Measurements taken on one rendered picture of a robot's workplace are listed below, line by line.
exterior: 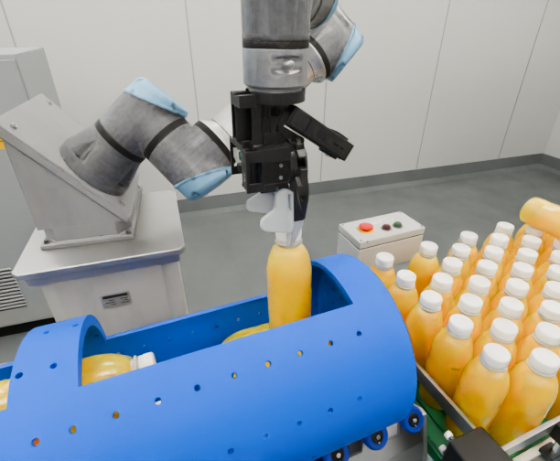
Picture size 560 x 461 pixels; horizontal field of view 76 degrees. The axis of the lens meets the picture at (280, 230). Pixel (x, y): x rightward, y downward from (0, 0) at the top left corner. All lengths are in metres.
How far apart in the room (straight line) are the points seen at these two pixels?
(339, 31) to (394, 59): 2.92
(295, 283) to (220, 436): 0.22
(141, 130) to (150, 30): 2.38
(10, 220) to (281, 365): 1.86
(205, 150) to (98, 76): 2.46
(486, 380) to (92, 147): 0.82
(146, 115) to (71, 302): 0.42
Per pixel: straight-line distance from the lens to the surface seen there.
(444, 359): 0.74
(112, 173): 0.81
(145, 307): 0.89
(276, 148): 0.44
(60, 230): 0.86
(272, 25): 0.41
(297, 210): 0.47
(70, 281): 0.85
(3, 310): 2.49
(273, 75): 0.42
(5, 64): 1.94
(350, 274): 0.55
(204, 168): 0.74
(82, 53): 3.16
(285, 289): 0.54
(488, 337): 0.76
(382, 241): 0.93
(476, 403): 0.73
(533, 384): 0.73
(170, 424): 0.45
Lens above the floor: 1.56
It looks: 30 degrees down
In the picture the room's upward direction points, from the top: straight up
